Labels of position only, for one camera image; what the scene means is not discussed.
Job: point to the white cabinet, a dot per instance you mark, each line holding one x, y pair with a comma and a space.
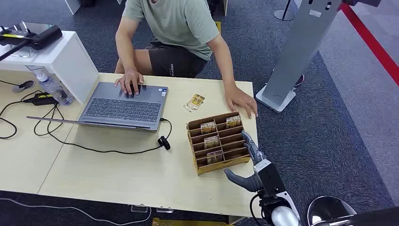
73, 6

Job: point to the grey kiosk stand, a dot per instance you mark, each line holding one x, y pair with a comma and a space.
299, 46

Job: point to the person's left forearm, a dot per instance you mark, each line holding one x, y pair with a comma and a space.
226, 68

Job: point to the person's right forearm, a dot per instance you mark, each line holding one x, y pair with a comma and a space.
126, 56

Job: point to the shiny silver dome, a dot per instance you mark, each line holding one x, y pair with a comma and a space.
327, 209

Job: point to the red barrier belt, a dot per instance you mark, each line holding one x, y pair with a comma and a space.
371, 40

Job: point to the person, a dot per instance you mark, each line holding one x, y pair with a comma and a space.
174, 25

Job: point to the yellow printed card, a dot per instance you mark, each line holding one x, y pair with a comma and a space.
211, 142
214, 157
194, 102
233, 121
208, 128

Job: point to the yellow object under desk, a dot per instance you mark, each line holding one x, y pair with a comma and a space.
187, 223

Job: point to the grey laptop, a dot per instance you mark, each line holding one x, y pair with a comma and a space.
124, 109

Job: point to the black remote controller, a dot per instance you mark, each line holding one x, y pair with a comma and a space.
43, 37

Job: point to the black power adapter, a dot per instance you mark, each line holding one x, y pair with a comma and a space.
43, 100

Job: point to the clear plastic bracket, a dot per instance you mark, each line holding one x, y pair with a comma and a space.
139, 209
164, 210

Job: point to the black and white wrist camera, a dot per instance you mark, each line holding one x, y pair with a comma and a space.
271, 179

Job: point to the clear acrylic stand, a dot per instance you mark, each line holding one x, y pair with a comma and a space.
25, 53

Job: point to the white desk shelf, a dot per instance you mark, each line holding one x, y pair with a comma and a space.
71, 62

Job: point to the wooden card organizer box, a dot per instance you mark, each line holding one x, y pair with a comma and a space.
232, 146

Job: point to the dark shoe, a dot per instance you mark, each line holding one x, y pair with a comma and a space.
300, 80

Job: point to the clear plastic water bottle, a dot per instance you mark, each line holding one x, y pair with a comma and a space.
53, 89

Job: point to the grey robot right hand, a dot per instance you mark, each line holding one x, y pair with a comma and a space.
249, 184

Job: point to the round stanchion base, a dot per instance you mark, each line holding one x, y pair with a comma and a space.
283, 15

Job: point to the black rod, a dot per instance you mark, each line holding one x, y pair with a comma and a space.
12, 50

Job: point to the yellow seat edge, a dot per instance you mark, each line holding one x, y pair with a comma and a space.
218, 26

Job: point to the person's left hand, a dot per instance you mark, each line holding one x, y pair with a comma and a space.
240, 98

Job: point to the person's right hand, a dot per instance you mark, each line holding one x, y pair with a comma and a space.
131, 79

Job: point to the grey round puck device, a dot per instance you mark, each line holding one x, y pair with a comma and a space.
25, 85

